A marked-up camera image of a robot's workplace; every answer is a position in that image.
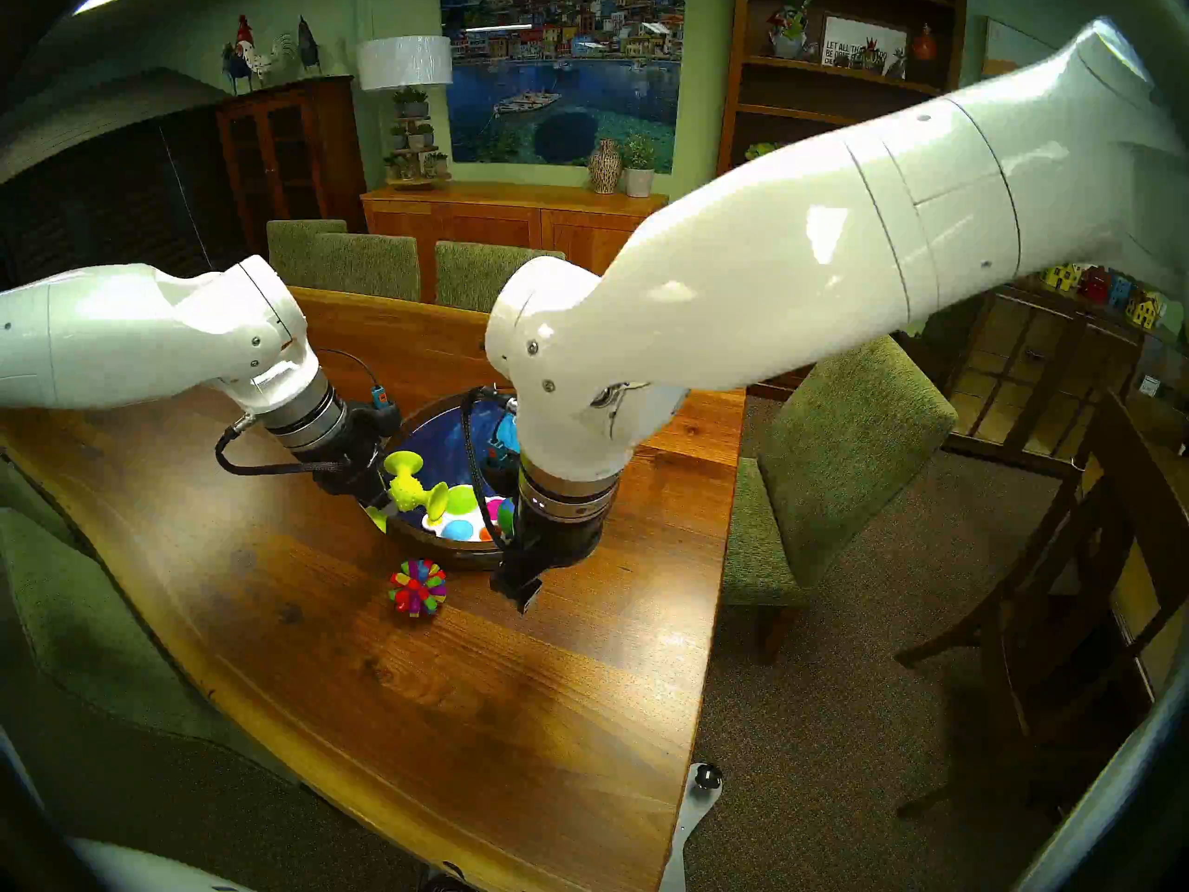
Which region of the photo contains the tiered plant stand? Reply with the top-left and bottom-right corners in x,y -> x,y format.
383,85 -> 451,191

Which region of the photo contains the white red rooster figure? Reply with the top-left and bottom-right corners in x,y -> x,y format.
237,14 -> 300,87

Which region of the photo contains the white potted plant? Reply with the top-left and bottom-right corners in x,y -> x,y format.
621,134 -> 661,199

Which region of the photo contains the green upholstered chair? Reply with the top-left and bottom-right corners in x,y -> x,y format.
723,334 -> 958,663
435,241 -> 566,314
0,458 -> 298,784
316,233 -> 421,302
268,218 -> 348,287

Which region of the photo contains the dark wooden chair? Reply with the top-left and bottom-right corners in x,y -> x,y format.
895,388 -> 1189,819

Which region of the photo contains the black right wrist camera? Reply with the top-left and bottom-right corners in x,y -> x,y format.
481,414 -> 523,501

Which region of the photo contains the dark wood bookshelf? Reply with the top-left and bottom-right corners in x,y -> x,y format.
715,0 -> 972,400

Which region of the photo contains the harbour town poster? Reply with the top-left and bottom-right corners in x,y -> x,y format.
439,0 -> 688,174

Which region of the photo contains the white robot body shell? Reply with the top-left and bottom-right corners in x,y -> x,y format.
67,837 -> 256,892

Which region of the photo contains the white pop bubble toy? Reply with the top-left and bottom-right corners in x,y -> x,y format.
423,486 -> 517,543

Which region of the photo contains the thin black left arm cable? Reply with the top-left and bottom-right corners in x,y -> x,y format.
320,347 -> 384,391

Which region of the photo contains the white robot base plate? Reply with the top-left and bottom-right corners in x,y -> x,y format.
658,762 -> 724,892

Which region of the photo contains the dark wood glass console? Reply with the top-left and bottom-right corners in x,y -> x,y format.
946,284 -> 1155,480

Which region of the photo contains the lime green suction cup toy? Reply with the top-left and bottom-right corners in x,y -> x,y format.
365,451 -> 452,534

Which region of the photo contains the light wood sideboard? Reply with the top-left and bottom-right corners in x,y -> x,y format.
360,181 -> 670,304

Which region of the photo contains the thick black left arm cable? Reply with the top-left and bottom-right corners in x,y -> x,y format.
216,414 -> 346,478

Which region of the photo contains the framed text sign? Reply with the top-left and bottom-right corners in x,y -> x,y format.
819,12 -> 911,73

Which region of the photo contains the dark wood glass-door cabinet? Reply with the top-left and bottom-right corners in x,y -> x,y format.
216,75 -> 369,280

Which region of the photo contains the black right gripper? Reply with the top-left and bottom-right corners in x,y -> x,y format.
490,517 -> 607,615

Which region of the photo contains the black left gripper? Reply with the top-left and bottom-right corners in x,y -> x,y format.
316,418 -> 397,520

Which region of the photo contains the abstract landscape painting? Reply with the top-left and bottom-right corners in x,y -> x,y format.
983,17 -> 1027,75

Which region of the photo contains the white lamp shade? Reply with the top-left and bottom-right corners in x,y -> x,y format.
358,35 -> 453,92

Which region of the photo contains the colourful shelf figurine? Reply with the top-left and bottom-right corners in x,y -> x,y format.
764,0 -> 816,61

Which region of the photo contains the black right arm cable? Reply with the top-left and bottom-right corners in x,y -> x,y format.
460,387 -> 516,552

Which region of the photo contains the round wooden blue resin tray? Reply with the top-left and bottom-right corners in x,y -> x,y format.
379,390 -> 523,571

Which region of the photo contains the multicolour spiky ball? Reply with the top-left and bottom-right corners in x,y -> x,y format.
388,559 -> 449,618

